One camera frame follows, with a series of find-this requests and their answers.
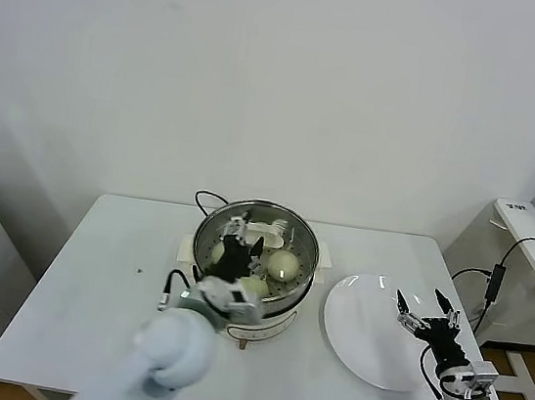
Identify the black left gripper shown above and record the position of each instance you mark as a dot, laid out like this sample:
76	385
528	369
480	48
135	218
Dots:
234	265

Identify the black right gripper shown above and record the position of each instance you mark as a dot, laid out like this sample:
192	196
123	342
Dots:
444	339

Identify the round glass lid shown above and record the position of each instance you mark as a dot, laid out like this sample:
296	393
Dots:
270	232

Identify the white steamed baozi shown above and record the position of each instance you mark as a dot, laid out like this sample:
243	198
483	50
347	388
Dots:
256	288
217	255
282	266

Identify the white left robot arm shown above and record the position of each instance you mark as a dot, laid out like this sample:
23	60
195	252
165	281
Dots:
168	354

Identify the steel perforated steamer basket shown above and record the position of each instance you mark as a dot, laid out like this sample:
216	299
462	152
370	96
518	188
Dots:
306	259

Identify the white round plate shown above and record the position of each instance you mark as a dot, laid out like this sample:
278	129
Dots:
363	331

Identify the cream electric cooker base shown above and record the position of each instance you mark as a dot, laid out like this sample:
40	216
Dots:
276	324

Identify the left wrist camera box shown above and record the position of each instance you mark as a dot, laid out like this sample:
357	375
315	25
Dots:
241	307

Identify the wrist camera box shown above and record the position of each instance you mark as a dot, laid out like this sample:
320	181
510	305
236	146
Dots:
241	307
478	378

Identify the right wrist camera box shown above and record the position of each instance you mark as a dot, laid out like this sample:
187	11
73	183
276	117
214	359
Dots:
478	378

